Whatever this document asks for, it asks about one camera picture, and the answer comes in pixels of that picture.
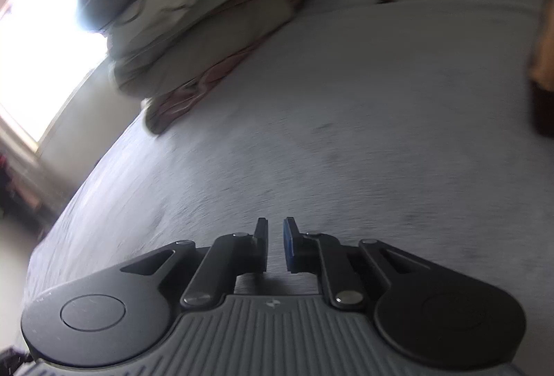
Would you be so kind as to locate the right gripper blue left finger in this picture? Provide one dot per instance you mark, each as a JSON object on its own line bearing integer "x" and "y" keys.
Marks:
{"x": 261, "y": 245}

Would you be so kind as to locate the dark clothes hanging in corner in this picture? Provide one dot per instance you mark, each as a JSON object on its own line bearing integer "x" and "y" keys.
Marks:
{"x": 17, "y": 198}

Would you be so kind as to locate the bright window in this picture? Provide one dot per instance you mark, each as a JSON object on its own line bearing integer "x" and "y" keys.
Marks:
{"x": 45, "y": 56}

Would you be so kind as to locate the folded white floral quilt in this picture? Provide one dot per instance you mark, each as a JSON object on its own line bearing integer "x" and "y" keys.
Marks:
{"x": 171, "y": 53}

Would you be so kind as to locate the light grey bed sheet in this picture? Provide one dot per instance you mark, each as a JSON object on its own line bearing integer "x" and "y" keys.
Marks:
{"x": 406, "y": 122}

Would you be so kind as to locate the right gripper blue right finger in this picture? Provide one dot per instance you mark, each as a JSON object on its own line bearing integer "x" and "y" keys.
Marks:
{"x": 292, "y": 245}

